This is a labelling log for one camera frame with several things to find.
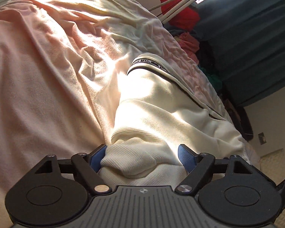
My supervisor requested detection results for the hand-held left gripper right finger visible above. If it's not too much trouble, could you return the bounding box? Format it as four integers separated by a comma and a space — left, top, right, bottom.
176, 144, 252, 193

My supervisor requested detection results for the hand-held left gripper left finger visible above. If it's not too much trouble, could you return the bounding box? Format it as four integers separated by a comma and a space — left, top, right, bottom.
34, 145, 111, 194

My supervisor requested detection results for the cream sweatpants black stripe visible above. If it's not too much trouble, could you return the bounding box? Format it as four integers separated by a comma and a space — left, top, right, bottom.
100, 52, 248, 188

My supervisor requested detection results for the black sofa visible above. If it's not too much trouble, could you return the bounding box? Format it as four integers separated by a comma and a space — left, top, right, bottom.
228, 100, 254, 141

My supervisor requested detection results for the green cloth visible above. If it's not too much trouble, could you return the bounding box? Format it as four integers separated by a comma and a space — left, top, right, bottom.
199, 66, 223, 91

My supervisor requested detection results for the pastel bed blanket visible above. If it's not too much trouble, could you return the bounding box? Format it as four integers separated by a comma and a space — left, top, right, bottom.
0, 0, 260, 228

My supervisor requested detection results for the pink cloth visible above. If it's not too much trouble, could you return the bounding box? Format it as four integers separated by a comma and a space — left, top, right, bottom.
176, 32, 200, 64

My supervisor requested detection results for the teal curtain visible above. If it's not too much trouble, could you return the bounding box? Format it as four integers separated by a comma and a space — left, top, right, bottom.
192, 0, 285, 106

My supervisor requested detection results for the red cloth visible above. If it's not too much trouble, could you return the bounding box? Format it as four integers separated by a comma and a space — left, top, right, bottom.
160, 0, 200, 30

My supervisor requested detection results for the garment steamer stand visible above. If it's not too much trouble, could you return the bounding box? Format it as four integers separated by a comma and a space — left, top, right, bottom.
147, 0, 207, 25

